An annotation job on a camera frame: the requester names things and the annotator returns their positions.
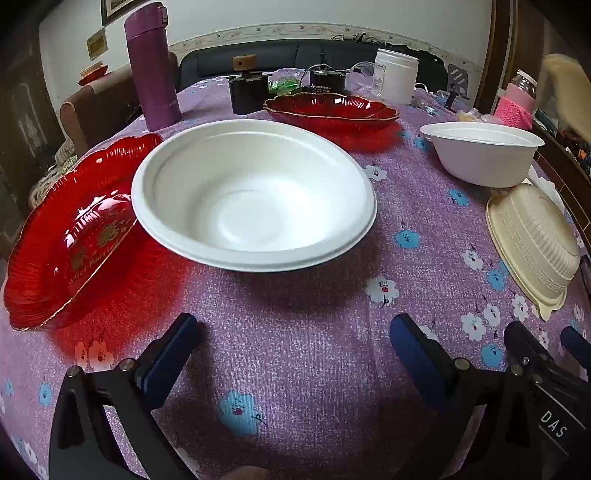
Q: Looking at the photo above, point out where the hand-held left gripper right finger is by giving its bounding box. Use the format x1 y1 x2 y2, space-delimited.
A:
390 314 509 480

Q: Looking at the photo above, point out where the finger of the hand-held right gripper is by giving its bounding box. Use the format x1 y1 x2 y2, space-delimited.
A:
503 320 556 377
561 325 591 365

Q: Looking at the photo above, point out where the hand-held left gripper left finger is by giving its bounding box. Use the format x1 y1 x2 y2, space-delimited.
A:
50 314 200 480

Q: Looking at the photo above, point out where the cream plastic bowl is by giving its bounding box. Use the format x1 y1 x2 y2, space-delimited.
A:
486 183 581 321

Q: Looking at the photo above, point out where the red glass plate gold rim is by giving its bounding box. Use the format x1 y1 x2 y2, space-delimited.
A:
4 133 163 332
263 91 400 134

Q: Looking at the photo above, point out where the white disposable bowl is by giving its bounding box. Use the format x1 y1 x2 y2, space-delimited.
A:
131 120 378 273
419 122 546 188

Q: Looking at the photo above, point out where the purple floral tablecloth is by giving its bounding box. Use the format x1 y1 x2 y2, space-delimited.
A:
0 67 591 480

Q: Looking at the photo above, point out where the white tissue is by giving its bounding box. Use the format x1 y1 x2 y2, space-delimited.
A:
526 165 565 210

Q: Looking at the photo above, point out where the wooden sideboard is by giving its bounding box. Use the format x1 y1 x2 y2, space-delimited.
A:
531 117 591 222

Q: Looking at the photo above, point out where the floral cushion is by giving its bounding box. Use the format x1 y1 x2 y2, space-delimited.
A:
28 138 78 208

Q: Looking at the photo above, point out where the bagged bread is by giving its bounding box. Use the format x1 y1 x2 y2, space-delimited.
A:
457 110 502 124

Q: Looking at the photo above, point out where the jar with pink knitted sleeve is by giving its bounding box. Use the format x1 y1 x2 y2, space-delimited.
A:
494 69 539 130

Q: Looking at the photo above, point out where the brown armchair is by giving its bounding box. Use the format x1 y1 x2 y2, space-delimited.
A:
59 51 178 158

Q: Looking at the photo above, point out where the dark wooden door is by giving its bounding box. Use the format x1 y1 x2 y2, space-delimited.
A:
0 46 63 241

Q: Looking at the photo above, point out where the black bottle with wooden cap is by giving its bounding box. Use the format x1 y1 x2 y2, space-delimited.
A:
229 55 269 115

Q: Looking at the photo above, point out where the white plastic jar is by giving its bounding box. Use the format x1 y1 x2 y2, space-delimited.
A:
372 48 419 105

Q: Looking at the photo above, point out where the clear plastic container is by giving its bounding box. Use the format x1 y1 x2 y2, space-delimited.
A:
344 60 377 95

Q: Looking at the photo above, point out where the purple thermos bottle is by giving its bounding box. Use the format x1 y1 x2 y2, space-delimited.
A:
124 1 182 131

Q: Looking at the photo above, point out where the black box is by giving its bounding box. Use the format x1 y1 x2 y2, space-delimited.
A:
308 67 347 94

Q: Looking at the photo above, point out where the small red dish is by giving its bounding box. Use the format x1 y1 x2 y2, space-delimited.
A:
78 64 109 86

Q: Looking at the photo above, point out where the black leather sofa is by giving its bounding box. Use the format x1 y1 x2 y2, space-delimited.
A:
178 39 483 100

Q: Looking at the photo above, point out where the yellow wall plaque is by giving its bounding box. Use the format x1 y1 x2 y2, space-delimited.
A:
87 28 108 61

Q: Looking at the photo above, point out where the framed wall picture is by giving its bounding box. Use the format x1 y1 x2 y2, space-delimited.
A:
100 0 160 26

